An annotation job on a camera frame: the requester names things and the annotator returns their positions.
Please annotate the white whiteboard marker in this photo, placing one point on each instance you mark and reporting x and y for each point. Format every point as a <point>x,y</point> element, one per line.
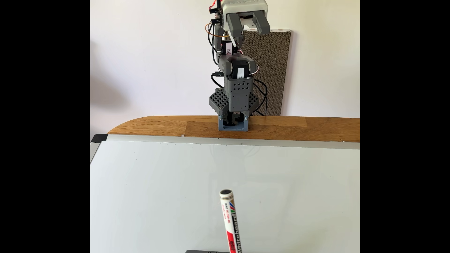
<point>230,225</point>

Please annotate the brown corrugated cardboard panel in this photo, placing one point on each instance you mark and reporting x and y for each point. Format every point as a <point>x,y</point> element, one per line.
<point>274,70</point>

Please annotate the blue-grey table clamp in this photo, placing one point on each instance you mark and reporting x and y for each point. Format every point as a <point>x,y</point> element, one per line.
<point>242,127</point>

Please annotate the dark grey marker holder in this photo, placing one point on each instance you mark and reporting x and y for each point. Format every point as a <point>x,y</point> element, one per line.
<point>204,251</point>

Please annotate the whiteboard with grey frame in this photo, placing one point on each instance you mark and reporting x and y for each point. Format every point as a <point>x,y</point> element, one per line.
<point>140,196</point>

